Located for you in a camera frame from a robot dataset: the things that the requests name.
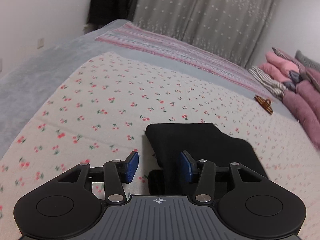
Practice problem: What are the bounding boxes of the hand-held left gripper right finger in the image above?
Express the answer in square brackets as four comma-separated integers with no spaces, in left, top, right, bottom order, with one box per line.
[180,150,266,203]

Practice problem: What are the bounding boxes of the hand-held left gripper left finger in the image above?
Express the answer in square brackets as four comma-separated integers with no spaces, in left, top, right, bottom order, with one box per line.
[57,151,139,203]

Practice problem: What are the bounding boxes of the hanging black coat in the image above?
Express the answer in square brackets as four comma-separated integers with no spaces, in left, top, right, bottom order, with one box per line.
[86,0,141,30]

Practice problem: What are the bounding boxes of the grey star print curtain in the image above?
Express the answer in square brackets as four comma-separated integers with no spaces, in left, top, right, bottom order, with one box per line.
[132,0,283,68]

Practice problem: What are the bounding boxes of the pink striped blanket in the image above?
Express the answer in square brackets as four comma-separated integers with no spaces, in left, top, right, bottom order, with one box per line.
[95,21,275,103]

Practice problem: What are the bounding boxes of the folded pink blanket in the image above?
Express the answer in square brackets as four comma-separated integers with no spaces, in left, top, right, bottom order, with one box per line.
[259,51,307,91]

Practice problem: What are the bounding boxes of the grey bed cover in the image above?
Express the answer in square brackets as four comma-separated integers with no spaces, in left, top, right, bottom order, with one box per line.
[0,19,300,157]

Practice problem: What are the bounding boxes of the black pants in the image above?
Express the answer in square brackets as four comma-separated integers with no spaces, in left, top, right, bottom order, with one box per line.
[144,123,271,196]

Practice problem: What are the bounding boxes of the cherry print bed sheet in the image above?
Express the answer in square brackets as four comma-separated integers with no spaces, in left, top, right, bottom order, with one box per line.
[0,51,320,240]

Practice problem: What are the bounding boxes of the folded mauve velvet quilt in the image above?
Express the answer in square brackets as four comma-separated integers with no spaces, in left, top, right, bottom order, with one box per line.
[282,69,320,151]

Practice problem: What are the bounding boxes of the brown hair claw clip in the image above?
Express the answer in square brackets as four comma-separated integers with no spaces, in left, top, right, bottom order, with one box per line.
[254,95,274,116]

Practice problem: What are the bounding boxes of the grey white striped cloth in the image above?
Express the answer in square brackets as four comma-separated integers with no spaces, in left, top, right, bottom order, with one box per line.
[249,66,288,101]

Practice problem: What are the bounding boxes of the grey pillow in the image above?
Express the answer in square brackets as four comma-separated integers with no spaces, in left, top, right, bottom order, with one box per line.
[294,50,320,72]

